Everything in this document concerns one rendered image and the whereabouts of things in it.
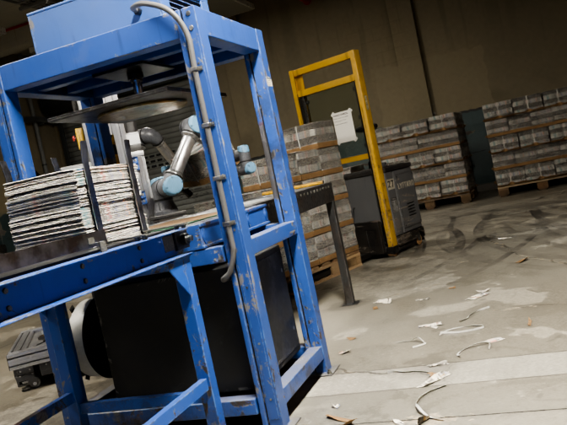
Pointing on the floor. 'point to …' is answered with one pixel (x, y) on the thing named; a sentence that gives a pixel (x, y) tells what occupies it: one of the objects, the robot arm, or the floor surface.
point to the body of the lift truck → (399, 203)
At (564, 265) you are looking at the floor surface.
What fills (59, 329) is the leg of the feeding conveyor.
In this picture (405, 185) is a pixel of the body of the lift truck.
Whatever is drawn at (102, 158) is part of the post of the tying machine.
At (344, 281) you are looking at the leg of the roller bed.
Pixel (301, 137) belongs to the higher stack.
